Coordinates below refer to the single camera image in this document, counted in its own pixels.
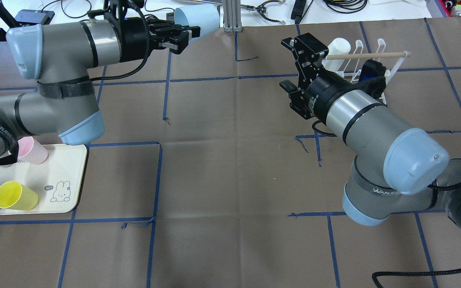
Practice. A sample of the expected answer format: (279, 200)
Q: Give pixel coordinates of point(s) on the pink plastic cup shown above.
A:
(31, 151)

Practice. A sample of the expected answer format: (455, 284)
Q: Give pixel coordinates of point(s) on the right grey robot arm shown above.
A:
(398, 167)

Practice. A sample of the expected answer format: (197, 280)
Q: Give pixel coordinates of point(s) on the white ikea cup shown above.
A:
(338, 46)

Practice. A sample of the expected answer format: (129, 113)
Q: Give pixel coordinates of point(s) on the black power adapter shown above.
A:
(298, 10)

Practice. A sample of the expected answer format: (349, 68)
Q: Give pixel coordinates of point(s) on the aluminium frame post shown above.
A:
(232, 15)

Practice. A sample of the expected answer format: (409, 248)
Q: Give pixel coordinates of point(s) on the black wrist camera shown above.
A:
(117, 9)
(372, 78)

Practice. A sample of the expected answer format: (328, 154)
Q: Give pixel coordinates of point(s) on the white wire cup rack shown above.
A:
(354, 60)

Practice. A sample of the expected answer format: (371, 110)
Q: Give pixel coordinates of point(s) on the light blue ikea cup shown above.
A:
(205, 16)

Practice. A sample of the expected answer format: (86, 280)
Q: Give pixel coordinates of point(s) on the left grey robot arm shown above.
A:
(58, 57)

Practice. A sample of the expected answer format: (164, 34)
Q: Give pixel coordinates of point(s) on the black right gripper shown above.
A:
(317, 95)

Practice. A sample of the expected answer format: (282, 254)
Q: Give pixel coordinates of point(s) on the yellow plastic cup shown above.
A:
(15, 196)

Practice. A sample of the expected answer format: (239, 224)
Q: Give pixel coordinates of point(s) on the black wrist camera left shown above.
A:
(117, 9)

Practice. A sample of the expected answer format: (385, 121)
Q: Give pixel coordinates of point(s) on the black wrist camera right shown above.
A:
(372, 78)

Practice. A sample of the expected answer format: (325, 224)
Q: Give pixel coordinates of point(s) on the cream tray with bunny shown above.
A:
(57, 181)

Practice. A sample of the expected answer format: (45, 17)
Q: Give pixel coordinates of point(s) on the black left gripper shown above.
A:
(133, 38)

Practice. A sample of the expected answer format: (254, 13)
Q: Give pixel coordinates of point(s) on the metal reacher grabber tool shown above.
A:
(262, 9)

